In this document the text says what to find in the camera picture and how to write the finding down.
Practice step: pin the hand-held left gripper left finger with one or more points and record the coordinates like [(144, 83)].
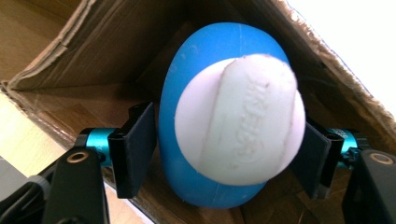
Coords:
[(134, 152)]

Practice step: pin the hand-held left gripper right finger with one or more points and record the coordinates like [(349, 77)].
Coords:
[(313, 161)]

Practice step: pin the blue cardboard box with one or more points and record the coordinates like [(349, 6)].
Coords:
[(109, 46)]

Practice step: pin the blue bottle with white cap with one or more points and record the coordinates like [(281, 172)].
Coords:
[(202, 46)]

